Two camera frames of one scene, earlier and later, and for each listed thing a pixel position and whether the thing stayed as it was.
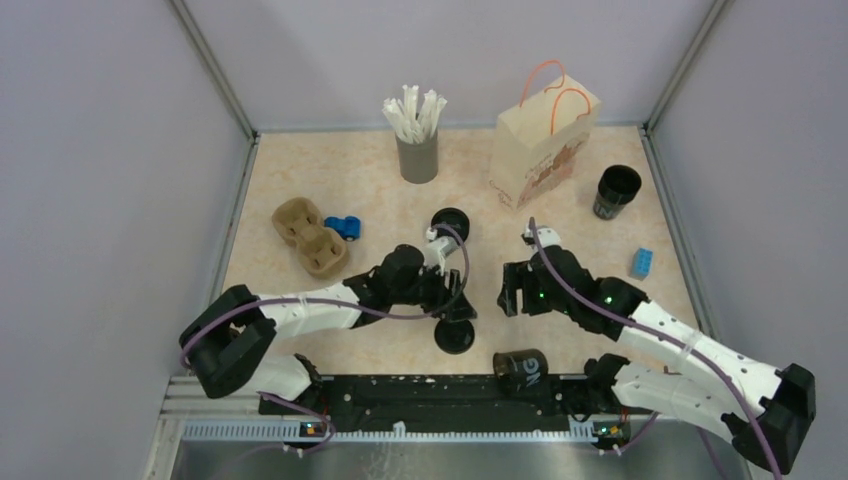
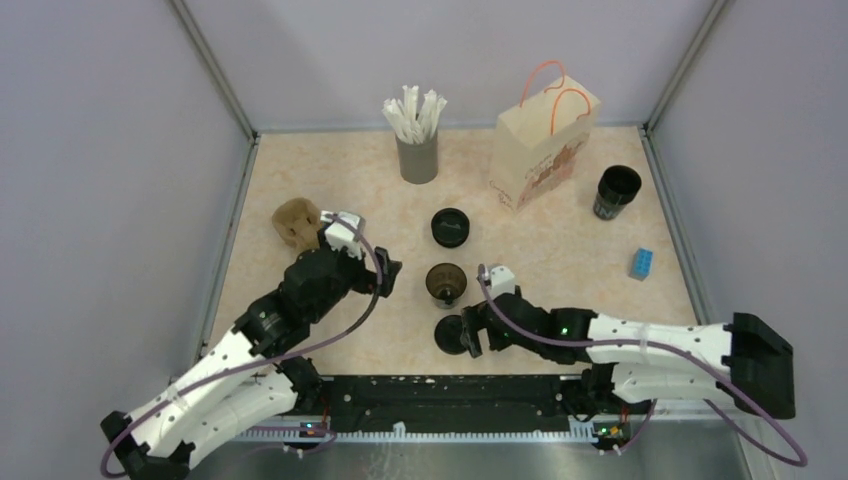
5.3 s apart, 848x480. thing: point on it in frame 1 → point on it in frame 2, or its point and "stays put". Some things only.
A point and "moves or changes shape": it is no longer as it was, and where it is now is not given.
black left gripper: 449,303 → 368,281
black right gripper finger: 507,300 → 471,341
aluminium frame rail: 161,442 stays put
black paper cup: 618,185 stays put
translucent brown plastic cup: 520,370 moves or changes shape
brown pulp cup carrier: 322,252 stays put
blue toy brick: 642,263 stays put
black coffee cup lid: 454,337 stays put
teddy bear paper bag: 539,145 stays put
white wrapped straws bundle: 410,126 stays put
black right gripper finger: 514,278 → 475,317
